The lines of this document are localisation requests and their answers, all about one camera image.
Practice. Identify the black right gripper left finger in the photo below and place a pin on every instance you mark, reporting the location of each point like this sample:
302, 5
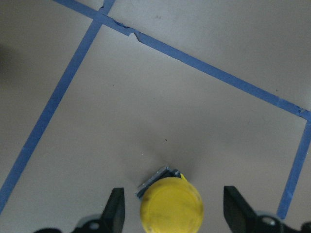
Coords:
113, 216

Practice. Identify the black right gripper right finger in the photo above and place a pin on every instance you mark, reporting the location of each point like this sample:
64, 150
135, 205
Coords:
239, 215

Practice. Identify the yellow push button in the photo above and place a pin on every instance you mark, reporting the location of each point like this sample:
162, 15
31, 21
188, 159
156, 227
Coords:
169, 203

